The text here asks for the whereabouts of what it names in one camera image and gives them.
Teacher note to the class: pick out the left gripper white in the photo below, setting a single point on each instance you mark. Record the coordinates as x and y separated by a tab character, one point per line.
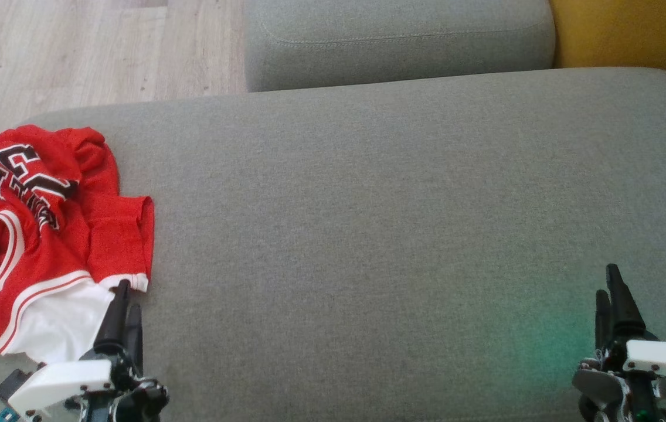
63	384

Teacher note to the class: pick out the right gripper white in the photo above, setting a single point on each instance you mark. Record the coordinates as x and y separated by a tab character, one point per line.
661	357

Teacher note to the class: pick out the red jersey number 23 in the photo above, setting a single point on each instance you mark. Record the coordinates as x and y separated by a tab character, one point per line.
28	176

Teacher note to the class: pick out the wide grey sofa cushion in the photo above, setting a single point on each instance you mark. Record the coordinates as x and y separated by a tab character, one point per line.
368	234

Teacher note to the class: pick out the grey sofa seat cushion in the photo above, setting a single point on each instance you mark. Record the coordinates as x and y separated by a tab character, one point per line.
397	41

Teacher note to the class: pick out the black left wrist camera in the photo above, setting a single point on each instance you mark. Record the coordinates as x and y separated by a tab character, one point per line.
12	385

